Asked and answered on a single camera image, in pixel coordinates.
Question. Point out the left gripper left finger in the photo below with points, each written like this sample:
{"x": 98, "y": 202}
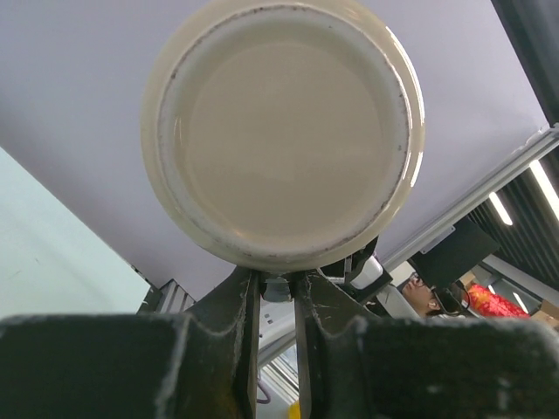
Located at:
{"x": 198, "y": 364}

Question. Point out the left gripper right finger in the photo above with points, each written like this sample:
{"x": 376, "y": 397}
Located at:
{"x": 353, "y": 364}

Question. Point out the person with glasses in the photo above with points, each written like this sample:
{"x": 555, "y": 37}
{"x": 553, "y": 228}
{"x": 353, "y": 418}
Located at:
{"x": 432, "y": 301}

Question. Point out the black monitor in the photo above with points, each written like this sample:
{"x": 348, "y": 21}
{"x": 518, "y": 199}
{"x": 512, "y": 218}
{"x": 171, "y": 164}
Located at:
{"x": 450, "y": 259}

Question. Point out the red patterned bag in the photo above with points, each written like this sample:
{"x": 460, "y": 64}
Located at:
{"x": 488, "y": 304}

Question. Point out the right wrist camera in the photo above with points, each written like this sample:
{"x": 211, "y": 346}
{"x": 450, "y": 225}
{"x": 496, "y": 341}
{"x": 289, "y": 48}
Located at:
{"x": 359, "y": 275}

